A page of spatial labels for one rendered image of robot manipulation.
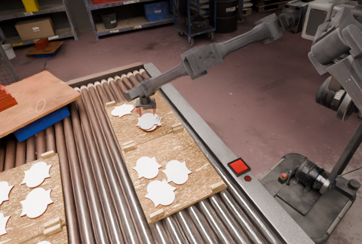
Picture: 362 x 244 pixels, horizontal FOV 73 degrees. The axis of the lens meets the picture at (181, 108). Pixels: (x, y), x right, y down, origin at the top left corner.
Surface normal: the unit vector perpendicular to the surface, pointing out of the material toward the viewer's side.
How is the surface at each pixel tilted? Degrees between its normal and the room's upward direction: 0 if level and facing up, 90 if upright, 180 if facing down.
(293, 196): 0
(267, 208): 0
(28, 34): 90
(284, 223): 0
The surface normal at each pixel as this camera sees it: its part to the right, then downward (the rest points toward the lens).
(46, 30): 0.34, 0.56
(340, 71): -0.81, 0.37
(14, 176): -0.07, -0.79
